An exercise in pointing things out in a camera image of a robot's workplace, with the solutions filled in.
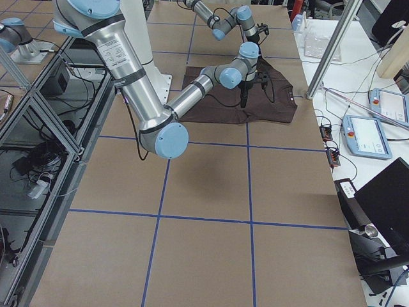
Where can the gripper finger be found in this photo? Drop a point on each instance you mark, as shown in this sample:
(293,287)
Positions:
(243,99)

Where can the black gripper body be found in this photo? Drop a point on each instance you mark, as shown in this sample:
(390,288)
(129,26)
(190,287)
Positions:
(254,39)
(245,86)

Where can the dark brown t-shirt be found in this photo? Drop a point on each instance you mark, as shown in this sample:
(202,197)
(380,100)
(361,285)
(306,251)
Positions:
(221,105)

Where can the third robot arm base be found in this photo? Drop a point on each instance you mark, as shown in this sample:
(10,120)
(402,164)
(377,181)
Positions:
(17,41)

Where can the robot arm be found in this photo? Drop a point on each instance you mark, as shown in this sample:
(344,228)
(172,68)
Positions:
(103,24)
(223,19)

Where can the red cylinder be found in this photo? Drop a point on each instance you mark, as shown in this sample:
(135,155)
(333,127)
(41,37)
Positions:
(297,6)

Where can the plastic sleeve with cardboard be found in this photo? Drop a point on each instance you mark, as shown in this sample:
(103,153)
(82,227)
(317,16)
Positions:
(315,43)

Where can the reacher grabber tool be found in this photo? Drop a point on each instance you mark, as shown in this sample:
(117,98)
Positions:
(387,119)

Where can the brown paper table cover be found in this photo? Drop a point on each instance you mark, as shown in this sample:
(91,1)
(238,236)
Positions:
(247,216)

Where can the near teach pendant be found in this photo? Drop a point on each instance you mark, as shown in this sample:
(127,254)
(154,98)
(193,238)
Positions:
(365,137)

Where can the teach pendant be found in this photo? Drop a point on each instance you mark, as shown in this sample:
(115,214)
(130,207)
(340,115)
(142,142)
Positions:
(365,137)
(390,104)

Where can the far teach pendant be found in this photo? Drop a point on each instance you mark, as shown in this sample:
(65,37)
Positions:
(390,104)

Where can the black laptop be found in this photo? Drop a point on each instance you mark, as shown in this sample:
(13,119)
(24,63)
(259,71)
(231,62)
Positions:
(384,199)

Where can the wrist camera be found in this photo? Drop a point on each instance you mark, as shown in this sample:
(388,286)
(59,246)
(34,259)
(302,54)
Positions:
(262,78)
(263,28)

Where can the aluminium frame post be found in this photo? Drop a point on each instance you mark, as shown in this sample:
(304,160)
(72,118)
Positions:
(350,10)

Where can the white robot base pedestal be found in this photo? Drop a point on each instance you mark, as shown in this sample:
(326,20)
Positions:
(137,32)

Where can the aluminium frame side rack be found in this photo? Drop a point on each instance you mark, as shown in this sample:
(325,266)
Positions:
(47,137)

